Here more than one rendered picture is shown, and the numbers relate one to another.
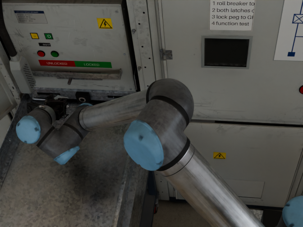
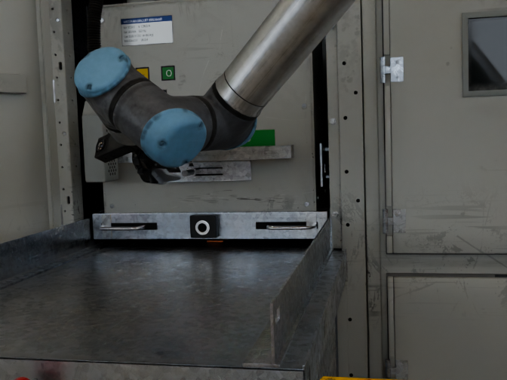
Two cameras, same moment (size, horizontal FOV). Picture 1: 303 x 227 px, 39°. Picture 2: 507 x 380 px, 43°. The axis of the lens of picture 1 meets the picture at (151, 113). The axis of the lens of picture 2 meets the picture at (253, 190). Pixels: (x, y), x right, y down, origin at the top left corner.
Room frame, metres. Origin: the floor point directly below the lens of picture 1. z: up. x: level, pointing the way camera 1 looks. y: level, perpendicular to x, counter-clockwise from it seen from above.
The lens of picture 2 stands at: (-0.05, 0.24, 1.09)
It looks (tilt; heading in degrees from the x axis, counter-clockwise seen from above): 5 degrees down; 358
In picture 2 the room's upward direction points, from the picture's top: 2 degrees counter-clockwise
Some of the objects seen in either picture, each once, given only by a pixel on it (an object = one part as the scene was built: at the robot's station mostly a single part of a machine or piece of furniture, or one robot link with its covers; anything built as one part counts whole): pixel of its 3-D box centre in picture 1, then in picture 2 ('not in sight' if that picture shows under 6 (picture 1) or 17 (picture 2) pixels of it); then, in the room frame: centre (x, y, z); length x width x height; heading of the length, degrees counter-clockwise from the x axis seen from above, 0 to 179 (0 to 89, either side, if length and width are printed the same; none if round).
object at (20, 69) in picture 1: (22, 73); (100, 141); (1.35, 0.51, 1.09); 0.08 x 0.05 x 0.17; 166
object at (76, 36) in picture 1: (71, 53); (201, 111); (1.36, 0.29, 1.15); 0.48 x 0.01 x 0.48; 76
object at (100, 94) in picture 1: (84, 91); (208, 224); (1.38, 0.29, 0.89); 0.54 x 0.05 x 0.06; 76
